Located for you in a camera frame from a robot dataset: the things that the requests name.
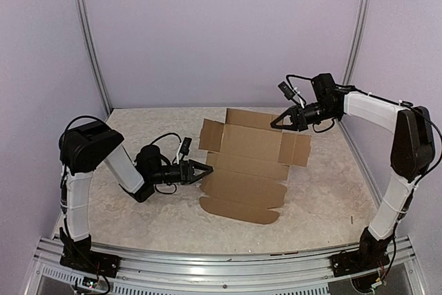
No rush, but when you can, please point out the aluminium frame post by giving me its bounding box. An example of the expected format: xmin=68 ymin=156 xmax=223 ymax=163
xmin=75 ymin=0 xmax=113 ymax=117
xmin=343 ymin=0 xmax=370 ymax=85

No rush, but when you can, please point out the right aluminium frame post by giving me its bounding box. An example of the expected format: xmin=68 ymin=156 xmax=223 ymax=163
xmin=343 ymin=0 xmax=370 ymax=85

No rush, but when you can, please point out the left aluminium frame post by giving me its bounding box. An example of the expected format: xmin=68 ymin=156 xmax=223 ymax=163
xmin=75 ymin=0 xmax=113 ymax=117

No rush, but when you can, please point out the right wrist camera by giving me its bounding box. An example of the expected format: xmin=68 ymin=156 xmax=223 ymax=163
xmin=278 ymin=82 xmax=307 ymax=109

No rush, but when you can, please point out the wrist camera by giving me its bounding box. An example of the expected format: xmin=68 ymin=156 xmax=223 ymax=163
xmin=278 ymin=82 xmax=307 ymax=109
xmin=172 ymin=137 xmax=192 ymax=164

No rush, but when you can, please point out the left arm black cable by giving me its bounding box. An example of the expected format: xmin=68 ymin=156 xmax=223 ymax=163
xmin=58 ymin=115 xmax=184 ymax=196

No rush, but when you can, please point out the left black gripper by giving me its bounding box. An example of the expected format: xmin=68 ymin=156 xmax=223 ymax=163
xmin=150 ymin=159 xmax=213 ymax=184

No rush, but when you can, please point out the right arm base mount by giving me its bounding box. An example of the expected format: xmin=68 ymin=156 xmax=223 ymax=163
xmin=329 ymin=249 xmax=390 ymax=278

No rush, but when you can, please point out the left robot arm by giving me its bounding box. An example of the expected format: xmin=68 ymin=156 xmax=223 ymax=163
xmin=59 ymin=120 xmax=213 ymax=271

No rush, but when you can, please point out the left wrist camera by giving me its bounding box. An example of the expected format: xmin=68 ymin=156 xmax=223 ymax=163
xmin=172 ymin=137 xmax=192 ymax=164

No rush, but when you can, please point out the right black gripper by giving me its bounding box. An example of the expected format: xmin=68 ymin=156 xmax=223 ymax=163
xmin=271 ymin=100 xmax=340 ymax=131

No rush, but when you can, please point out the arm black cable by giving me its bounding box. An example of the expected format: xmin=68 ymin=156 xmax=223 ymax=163
xmin=58 ymin=115 xmax=184 ymax=196
xmin=285 ymin=73 xmax=442 ymax=178

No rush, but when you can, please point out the front aluminium rail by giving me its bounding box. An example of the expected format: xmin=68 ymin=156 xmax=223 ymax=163
xmin=19 ymin=237 xmax=429 ymax=294

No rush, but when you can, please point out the brown cardboard box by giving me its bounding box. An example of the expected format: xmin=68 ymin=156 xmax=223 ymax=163
xmin=199 ymin=108 xmax=311 ymax=225

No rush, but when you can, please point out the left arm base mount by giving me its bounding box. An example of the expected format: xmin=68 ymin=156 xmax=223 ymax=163
xmin=60 ymin=251 xmax=121 ymax=278

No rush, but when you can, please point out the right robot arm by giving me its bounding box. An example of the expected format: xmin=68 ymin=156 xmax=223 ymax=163
xmin=271 ymin=73 xmax=438 ymax=270

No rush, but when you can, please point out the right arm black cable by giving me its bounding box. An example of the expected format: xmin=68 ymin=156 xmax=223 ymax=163
xmin=285 ymin=73 xmax=442 ymax=178

